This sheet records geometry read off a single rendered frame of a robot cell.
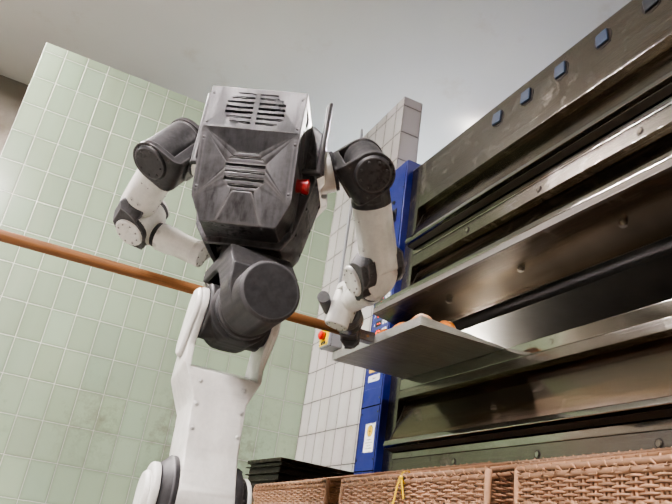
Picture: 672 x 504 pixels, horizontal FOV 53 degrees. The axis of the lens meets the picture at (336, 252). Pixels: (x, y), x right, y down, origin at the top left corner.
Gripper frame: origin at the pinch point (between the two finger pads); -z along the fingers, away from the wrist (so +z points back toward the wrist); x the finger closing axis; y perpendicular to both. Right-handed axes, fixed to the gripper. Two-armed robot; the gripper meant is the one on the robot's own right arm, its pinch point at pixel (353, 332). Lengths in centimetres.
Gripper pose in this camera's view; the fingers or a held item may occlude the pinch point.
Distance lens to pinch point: 206.9
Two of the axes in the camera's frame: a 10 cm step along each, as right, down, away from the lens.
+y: -9.8, -0.6, 1.9
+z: -1.5, -4.3, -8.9
